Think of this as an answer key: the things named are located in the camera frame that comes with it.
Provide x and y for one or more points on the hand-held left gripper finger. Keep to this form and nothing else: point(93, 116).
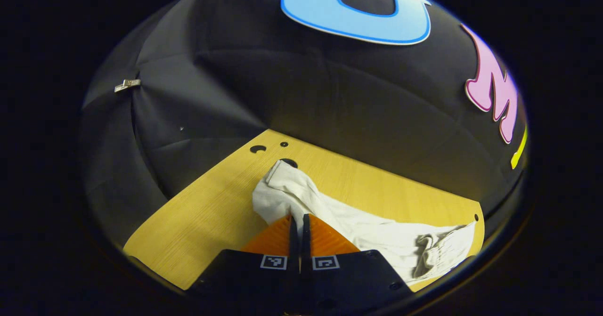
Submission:
point(305, 245)
point(294, 245)

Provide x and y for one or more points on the white jeans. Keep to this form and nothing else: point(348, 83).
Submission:
point(358, 222)

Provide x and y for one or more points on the black backdrop cloth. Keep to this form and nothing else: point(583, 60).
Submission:
point(235, 71)

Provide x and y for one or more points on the small metal clip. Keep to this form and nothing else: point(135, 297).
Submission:
point(127, 85)

